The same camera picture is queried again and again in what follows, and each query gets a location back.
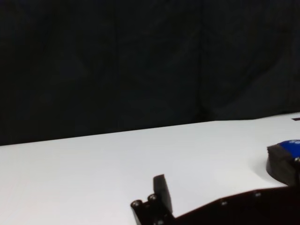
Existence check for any black curtain backdrop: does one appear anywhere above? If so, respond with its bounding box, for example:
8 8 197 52
0 0 300 147

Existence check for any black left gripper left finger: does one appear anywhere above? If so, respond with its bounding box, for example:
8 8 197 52
130 174 173 225

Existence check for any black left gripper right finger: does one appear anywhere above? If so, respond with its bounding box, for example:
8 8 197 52
292 156 300 188

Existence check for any blue round lid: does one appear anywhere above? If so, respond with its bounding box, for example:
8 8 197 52
266 139 300 186

